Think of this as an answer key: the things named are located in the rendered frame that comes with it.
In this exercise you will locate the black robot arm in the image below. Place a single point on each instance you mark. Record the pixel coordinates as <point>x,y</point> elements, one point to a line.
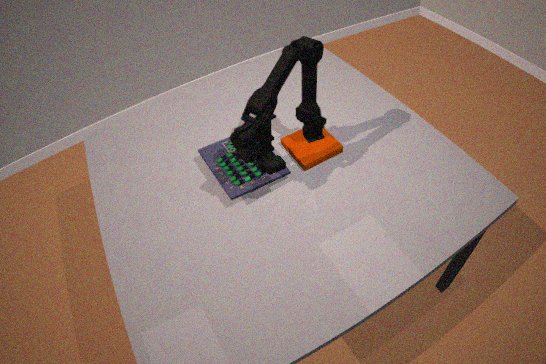
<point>263,101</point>

